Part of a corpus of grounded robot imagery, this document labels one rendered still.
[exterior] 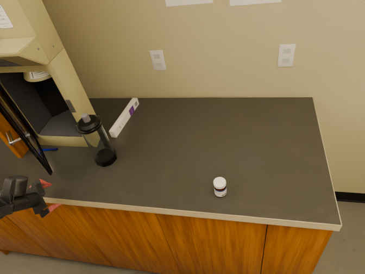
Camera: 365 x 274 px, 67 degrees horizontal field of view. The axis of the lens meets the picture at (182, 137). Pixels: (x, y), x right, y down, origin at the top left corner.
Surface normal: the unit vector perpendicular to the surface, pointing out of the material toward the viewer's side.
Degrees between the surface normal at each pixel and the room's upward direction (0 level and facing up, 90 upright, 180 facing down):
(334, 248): 0
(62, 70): 90
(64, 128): 0
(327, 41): 90
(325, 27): 90
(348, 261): 0
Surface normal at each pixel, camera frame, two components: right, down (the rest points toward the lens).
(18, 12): -0.18, 0.71
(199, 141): -0.14, -0.71
